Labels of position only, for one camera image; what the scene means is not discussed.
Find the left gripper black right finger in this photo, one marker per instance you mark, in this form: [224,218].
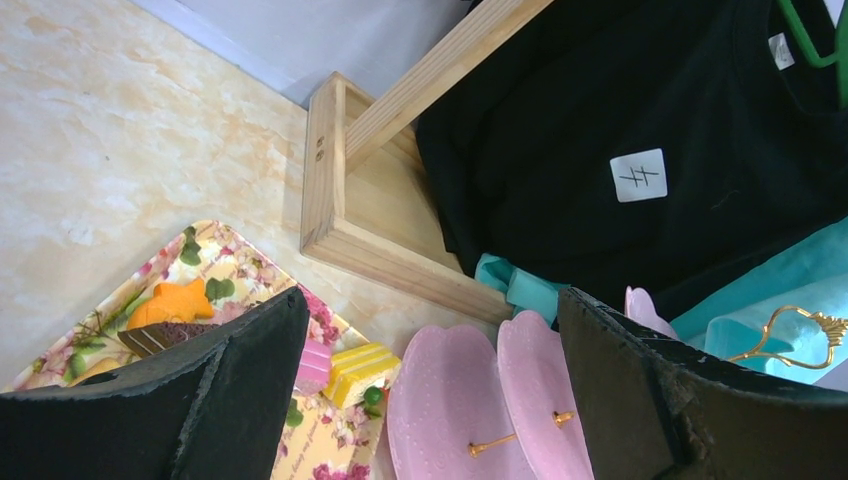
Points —
[652,407]

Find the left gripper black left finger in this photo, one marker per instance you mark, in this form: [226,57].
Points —
[212,407]

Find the yellow cake slice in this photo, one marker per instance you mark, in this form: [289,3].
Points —
[356,370]

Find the chocolate cake slice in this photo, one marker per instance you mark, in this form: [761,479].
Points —
[152,339]

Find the pink cake slice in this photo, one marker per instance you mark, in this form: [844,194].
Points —
[313,373]

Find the orange fish shaped biscuit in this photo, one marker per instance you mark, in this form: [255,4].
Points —
[173,303]

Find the floral serving tray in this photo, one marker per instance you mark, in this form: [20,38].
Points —
[319,441]

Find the rectangular yellow biscuit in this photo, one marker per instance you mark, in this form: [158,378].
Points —
[102,366]

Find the teal t-shirt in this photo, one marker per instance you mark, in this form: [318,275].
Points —
[810,276]

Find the pink three-tier cake stand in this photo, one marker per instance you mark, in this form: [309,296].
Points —
[465,407]

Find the black t-shirt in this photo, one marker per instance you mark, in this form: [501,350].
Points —
[655,144]

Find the green clothes hanger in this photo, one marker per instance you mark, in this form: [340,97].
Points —
[812,50]

